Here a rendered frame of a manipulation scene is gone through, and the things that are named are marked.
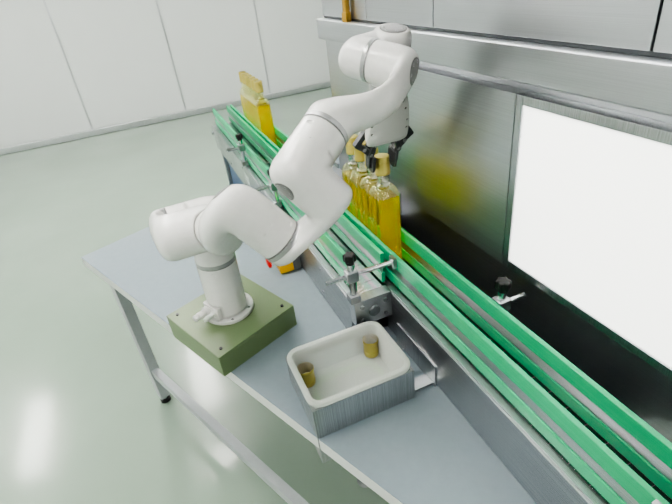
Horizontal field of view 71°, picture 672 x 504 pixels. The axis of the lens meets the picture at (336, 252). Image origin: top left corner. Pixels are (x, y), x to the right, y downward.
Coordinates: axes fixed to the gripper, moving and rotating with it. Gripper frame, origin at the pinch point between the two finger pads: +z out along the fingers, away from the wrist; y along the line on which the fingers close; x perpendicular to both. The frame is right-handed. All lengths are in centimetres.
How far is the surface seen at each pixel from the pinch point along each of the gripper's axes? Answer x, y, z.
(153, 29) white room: -564, 0, 156
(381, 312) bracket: 19.9, 8.7, 27.7
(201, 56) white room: -553, -49, 193
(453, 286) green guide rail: 27.8, -3.6, 16.0
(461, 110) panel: 9.1, -12.1, -13.9
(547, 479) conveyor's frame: 67, 6, 15
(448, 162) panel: 8.2, -12.2, -1.0
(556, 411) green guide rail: 62, 5, 4
